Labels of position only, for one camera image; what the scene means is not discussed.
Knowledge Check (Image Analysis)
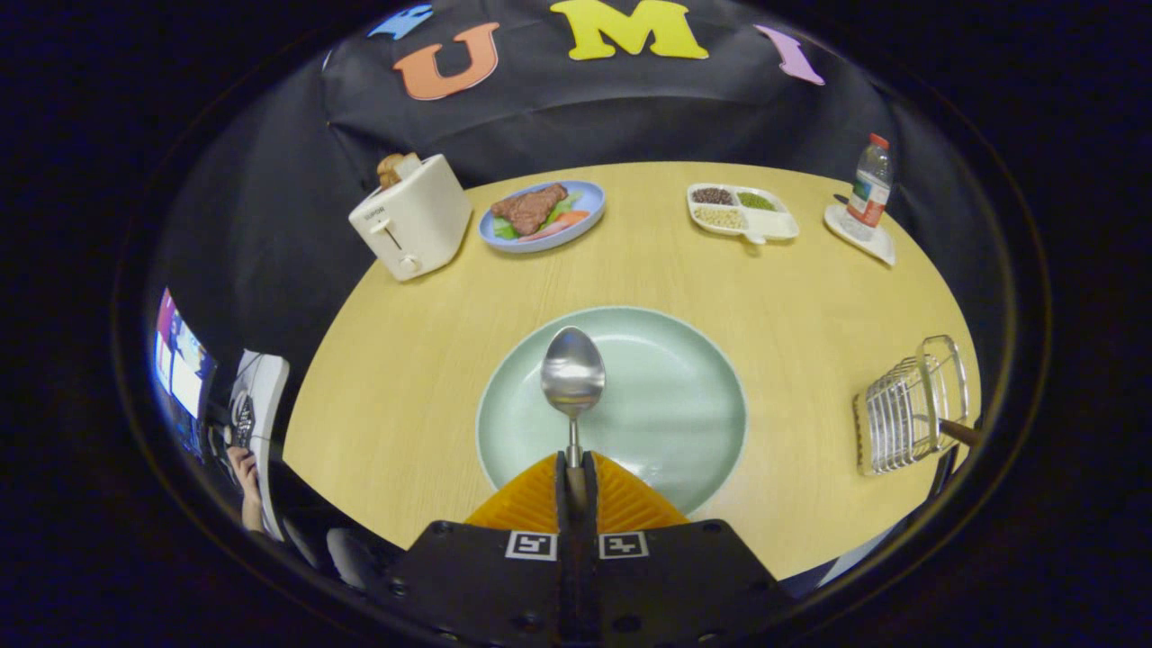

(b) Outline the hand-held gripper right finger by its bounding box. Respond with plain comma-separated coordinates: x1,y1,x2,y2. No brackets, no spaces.
576,452,786,648

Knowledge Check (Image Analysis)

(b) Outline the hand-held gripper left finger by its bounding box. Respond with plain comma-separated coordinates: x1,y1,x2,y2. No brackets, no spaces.
387,452,577,648

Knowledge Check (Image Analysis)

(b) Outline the metal spoon with wooden handle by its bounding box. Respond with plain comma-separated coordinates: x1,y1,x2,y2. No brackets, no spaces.
540,325,607,514

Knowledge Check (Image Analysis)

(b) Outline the metal fork with wooden handle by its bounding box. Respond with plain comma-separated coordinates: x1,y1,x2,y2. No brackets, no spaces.
913,414,982,448

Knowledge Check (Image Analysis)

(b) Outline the pale green plate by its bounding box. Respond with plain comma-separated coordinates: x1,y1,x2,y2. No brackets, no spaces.
474,306,749,517

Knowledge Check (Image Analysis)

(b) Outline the lettuce and carrot garnish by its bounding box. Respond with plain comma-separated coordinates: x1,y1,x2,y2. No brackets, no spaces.
492,191,592,242

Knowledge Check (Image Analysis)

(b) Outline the brown steak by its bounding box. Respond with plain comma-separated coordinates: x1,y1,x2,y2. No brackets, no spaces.
490,184,570,237

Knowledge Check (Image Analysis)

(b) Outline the blue plate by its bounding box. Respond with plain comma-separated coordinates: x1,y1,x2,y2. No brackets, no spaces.
478,180,607,255

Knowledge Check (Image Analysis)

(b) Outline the white toaster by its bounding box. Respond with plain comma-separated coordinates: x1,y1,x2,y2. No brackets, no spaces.
348,153,473,283

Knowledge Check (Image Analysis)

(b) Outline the white side desk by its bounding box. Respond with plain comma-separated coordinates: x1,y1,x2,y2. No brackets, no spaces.
225,349,292,541

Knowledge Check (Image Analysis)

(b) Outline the white divided dish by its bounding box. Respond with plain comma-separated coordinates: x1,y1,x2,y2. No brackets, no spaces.
687,183,800,246

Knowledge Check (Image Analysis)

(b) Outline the toast slice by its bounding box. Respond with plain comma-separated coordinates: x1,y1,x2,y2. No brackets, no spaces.
376,152,422,190

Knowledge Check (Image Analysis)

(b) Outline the black backdrop cloth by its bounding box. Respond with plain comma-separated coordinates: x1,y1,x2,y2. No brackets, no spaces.
148,0,1009,433

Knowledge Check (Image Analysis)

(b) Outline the white square coaster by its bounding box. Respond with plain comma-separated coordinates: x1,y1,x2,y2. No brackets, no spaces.
823,203,897,267

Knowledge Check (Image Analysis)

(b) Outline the computer monitor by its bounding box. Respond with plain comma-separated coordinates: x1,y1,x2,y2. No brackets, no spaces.
153,288,217,424

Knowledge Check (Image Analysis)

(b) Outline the clear water bottle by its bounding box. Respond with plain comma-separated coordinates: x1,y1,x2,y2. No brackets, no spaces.
844,133,895,242

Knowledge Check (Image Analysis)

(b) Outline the metal wire cutlery rack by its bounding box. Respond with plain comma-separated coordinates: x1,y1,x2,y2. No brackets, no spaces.
852,335,971,476

